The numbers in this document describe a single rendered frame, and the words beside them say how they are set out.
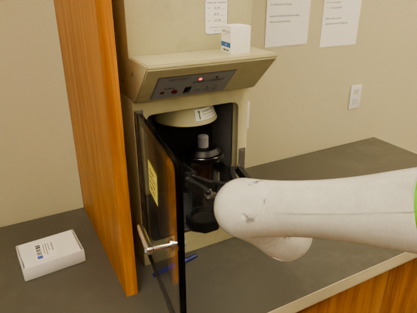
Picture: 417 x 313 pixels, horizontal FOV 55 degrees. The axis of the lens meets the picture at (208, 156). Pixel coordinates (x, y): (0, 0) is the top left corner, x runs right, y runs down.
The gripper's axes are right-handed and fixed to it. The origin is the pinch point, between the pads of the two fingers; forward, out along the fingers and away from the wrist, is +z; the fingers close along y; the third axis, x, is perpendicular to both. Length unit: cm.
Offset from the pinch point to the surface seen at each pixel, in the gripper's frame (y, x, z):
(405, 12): -128, -33, 44
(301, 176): -56, 26, 23
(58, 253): 38.8, 22.3, 11.9
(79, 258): 33.7, 24.4, 10.1
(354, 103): -102, 7, 43
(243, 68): -5.5, -27.7, -9.2
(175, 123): 6.1, -12.2, 3.9
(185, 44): 4.6, -32.5, 0.2
